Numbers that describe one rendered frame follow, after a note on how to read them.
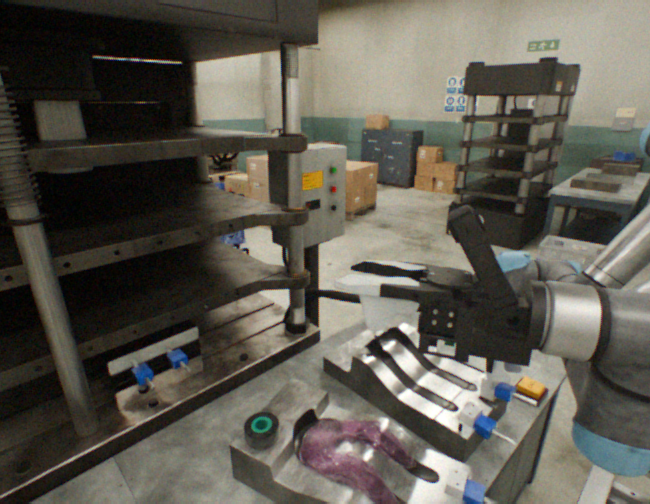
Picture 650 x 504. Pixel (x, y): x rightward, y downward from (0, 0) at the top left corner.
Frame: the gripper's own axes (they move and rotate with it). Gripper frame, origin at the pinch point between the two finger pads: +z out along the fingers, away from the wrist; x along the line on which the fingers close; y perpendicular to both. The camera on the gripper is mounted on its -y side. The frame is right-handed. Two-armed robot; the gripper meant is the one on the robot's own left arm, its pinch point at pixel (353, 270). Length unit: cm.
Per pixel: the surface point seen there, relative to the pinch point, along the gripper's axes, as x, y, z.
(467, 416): 48, 48, -19
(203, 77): 610, -148, 471
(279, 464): 22, 54, 20
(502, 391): 56, 44, -27
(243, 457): 21, 54, 28
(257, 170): 425, 9, 252
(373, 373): 56, 47, 7
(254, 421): 26, 48, 28
